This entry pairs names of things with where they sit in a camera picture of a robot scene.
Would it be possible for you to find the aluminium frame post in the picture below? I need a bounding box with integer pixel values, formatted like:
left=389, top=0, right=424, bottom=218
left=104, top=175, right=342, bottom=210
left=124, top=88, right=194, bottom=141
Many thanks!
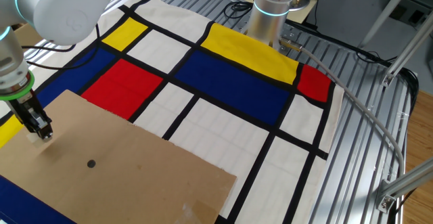
left=374, top=158, right=433, bottom=214
left=381, top=19, right=433, bottom=88

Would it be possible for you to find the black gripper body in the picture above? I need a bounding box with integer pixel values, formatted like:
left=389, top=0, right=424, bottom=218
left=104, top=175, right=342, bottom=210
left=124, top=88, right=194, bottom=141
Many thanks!
left=6, top=91, right=43, bottom=132

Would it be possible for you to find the grey slanted pole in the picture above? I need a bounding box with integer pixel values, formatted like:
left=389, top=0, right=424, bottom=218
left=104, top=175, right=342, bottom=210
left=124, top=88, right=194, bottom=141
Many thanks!
left=357, top=0, right=417, bottom=48

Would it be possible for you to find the brown cardboard sheet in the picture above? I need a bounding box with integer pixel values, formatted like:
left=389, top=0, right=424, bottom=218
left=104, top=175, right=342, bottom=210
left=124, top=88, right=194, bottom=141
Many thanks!
left=0, top=89, right=237, bottom=224

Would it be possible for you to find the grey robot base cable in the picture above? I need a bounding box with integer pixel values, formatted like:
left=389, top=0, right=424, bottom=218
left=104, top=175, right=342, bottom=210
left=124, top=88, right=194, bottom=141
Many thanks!
left=279, top=37, right=406, bottom=179

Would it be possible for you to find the colour block patterned cloth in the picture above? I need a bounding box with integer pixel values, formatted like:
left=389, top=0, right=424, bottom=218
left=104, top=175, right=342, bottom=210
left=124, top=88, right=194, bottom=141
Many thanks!
left=0, top=0, right=346, bottom=224

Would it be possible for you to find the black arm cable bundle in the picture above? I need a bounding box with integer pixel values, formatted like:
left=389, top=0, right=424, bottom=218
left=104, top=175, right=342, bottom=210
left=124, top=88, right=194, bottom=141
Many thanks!
left=21, top=23, right=101, bottom=72

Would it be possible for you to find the black coiled cable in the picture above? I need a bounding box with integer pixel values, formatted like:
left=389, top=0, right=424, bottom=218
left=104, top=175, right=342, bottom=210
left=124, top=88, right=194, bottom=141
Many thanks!
left=222, top=0, right=254, bottom=20

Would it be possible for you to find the cream wooden cube block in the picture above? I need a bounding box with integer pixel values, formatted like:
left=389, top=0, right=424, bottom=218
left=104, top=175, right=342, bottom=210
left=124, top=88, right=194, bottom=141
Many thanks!
left=26, top=131, right=47, bottom=146

